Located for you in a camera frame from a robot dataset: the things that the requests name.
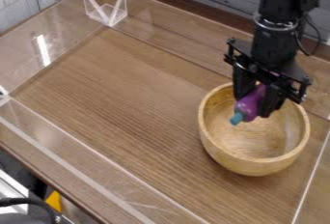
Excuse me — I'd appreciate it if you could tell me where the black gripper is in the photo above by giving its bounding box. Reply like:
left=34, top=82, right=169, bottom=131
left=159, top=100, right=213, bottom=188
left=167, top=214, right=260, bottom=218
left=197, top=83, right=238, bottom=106
left=225, top=16, right=312, bottom=118

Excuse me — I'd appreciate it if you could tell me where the purple toy eggplant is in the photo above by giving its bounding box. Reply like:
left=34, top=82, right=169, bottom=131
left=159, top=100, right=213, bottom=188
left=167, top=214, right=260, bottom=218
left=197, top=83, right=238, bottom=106
left=230, top=84, right=266, bottom=126

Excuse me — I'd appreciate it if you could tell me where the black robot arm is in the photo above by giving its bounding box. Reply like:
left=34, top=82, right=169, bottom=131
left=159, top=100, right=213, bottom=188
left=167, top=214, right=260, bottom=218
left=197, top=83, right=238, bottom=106
left=225, top=0, right=320, bottom=125

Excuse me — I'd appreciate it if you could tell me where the brown wooden bowl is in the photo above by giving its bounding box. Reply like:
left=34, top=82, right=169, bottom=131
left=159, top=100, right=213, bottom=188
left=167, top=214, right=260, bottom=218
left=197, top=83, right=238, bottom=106
left=198, top=83, right=312, bottom=177

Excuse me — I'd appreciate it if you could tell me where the yellow black device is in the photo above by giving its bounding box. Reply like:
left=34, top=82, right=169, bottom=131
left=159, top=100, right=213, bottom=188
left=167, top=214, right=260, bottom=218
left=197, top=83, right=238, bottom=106
left=24, top=187, right=89, bottom=224

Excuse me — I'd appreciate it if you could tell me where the clear acrylic tray wall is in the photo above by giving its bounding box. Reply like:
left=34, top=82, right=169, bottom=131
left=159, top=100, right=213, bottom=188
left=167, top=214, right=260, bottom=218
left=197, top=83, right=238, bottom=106
left=0, top=0, right=330, bottom=224

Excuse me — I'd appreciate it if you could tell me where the black cable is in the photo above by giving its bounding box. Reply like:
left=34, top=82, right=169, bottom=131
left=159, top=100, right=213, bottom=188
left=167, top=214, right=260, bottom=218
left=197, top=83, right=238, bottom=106
left=0, top=196, right=56, bottom=224

